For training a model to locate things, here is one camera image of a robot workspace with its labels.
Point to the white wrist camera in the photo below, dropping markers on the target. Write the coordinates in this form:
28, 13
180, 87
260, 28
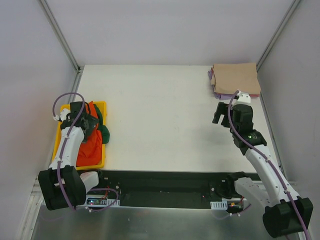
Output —
243, 98
63, 114

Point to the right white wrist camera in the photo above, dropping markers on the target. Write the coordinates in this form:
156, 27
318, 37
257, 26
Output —
243, 98

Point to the aluminium frame post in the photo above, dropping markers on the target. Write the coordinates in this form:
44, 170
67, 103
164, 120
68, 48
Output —
278, 32
59, 34

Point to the right white cable duct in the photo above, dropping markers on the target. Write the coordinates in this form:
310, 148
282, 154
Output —
219, 205

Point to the green t-shirt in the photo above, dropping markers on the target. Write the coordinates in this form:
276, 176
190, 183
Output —
105, 133

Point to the yellow plastic bin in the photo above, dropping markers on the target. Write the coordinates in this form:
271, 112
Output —
103, 108

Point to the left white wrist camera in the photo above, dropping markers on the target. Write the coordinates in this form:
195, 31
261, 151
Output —
63, 114

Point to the orange t-shirt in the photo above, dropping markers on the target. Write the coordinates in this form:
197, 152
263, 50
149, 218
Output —
90, 152

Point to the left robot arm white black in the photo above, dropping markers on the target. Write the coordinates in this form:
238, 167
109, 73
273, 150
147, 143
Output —
61, 184

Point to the folded lavender t-shirt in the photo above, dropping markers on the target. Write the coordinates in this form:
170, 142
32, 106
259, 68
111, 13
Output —
228, 82

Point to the right aluminium frame post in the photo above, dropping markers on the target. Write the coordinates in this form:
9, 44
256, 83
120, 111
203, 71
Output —
278, 32

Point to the folded pink t-shirt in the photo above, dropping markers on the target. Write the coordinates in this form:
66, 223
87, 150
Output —
254, 95

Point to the white cable duct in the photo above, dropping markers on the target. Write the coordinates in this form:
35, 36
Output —
102, 203
219, 205

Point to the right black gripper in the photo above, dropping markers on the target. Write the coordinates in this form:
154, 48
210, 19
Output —
223, 115

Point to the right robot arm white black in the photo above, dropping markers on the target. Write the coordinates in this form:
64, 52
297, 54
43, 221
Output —
283, 210

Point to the folded tan t-shirt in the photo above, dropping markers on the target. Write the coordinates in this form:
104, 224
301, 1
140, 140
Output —
248, 75

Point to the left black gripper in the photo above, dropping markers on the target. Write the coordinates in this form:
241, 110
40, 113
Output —
88, 122

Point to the left aluminium frame post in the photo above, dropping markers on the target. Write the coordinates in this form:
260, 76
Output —
59, 34

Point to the left white cable duct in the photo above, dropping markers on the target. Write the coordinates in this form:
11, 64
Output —
102, 203

